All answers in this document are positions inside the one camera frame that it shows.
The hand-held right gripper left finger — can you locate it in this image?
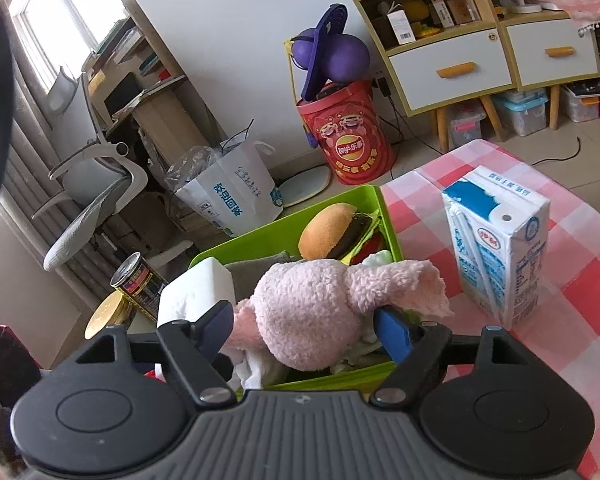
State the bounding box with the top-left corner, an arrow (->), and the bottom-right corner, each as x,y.
72,300 -> 238,406

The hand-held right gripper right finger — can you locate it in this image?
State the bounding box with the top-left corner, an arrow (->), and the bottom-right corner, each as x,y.
369,306 -> 528,408

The white sponge block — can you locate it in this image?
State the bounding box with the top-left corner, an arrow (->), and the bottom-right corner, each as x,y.
156,257 -> 233,331

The pink plush bunny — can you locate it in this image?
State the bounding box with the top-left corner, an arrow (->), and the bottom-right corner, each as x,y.
222,259 -> 455,391

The green plastic bin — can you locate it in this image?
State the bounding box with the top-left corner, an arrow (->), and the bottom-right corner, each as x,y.
187,185 -> 403,393

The hamburger plush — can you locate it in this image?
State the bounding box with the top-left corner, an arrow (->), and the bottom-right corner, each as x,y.
298,202 -> 388,266

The green yellow tin can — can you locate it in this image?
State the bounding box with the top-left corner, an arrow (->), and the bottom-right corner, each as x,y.
110,252 -> 170,322

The blue white milk carton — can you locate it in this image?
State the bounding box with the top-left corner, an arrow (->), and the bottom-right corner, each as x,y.
441,165 -> 552,328

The white paper bag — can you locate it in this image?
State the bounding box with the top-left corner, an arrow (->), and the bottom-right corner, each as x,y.
175,139 -> 285,238

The clear plastic bag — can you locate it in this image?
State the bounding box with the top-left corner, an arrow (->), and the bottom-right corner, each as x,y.
165,145 -> 226,193

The round grey floor pad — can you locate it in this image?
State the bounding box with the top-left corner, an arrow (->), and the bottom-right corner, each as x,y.
279,164 -> 332,207

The grey office chair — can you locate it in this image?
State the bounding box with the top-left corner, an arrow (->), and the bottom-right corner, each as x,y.
32,67 -> 148,271

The pink checkered tablecloth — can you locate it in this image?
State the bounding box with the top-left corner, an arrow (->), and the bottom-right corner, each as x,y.
380,139 -> 600,480

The red snack bucket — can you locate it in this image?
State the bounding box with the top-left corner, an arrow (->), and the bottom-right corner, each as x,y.
295,80 -> 398,186

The clear storage box pink label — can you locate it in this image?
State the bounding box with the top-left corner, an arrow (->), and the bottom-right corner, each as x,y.
447,102 -> 486,151

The wooden desk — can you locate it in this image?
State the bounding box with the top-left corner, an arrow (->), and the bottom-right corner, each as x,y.
82,0 -> 211,161

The clear storage box blue lid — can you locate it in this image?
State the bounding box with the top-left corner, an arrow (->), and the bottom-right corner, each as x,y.
492,90 -> 548,136

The tall white wooden shelf cabinet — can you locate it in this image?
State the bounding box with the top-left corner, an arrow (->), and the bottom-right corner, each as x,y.
330,0 -> 516,151

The purple hopper ball toy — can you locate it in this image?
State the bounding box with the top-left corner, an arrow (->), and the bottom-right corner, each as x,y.
282,4 -> 371,103

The white barcode box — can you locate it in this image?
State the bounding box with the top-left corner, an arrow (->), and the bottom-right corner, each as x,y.
387,10 -> 416,46

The low white wooden drawer cabinet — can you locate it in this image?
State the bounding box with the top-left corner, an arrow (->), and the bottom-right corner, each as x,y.
497,10 -> 600,128

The window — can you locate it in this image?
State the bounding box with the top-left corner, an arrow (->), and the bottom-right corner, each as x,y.
10,0 -> 126,91

